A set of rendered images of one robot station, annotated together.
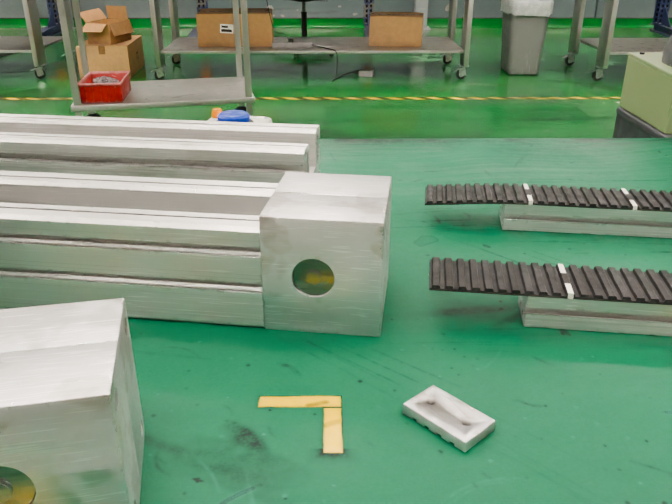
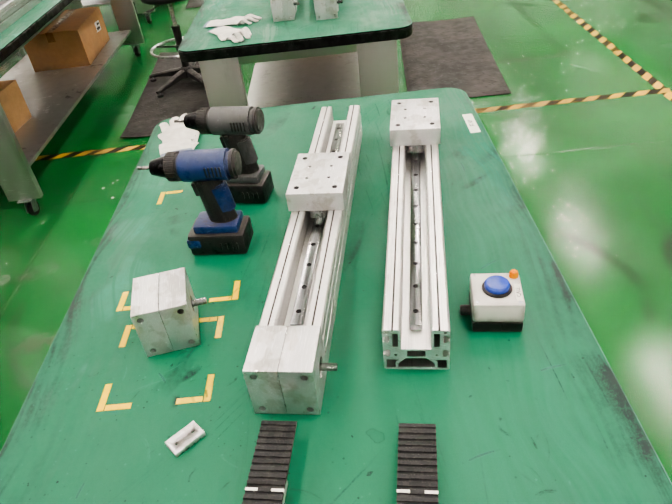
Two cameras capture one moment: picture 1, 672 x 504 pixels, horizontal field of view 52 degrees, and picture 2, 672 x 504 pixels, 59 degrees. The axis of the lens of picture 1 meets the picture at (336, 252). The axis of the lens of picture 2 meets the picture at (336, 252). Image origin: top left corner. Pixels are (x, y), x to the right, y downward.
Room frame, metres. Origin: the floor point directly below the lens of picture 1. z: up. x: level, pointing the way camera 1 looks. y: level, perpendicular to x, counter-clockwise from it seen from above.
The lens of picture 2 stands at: (0.62, -0.59, 1.49)
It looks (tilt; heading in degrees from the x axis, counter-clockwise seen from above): 37 degrees down; 93
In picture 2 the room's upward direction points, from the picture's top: 7 degrees counter-clockwise
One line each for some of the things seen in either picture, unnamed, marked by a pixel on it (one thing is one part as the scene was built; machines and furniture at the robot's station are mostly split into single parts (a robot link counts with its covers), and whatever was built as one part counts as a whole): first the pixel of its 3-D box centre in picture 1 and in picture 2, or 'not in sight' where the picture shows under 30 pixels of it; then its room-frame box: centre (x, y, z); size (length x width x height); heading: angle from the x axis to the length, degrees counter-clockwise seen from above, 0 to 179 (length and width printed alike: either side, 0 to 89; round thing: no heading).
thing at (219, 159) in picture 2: not in sight; (197, 201); (0.31, 0.41, 0.89); 0.20 x 0.08 x 0.22; 174
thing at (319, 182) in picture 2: not in sight; (321, 186); (0.55, 0.45, 0.87); 0.16 x 0.11 x 0.07; 83
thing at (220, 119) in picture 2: not in sight; (225, 153); (0.34, 0.60, 0.89); 0.20 x 0.08 x 0.22; 168
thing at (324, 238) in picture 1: (332, 243); (295, 369); (0.51, 0.00, 0.83); 0.12 x 0.09 x 0.10; 173
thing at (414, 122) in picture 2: not in sight; (415, 126); (0.77, 0.67, 0.87); 0.16 x 0.11 x 0.07; 83
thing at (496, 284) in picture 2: (233, 120); (497, 286); (0.83, 0.13, 0.84); 0.04 x 0.04 x 0.02
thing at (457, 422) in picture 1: (448, 416); (185, 438); (0.34, -0.07, 0.78); 0.05 x 0.03 x 0.01; 43
